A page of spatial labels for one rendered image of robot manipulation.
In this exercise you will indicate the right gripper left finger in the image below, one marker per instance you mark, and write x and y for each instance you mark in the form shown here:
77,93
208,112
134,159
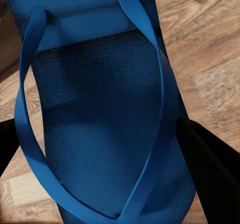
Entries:
9,143

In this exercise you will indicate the sandal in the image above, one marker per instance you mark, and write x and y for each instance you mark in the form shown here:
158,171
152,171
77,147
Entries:
110,103

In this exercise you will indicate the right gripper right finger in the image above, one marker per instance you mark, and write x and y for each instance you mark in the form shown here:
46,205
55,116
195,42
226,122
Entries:
214,167

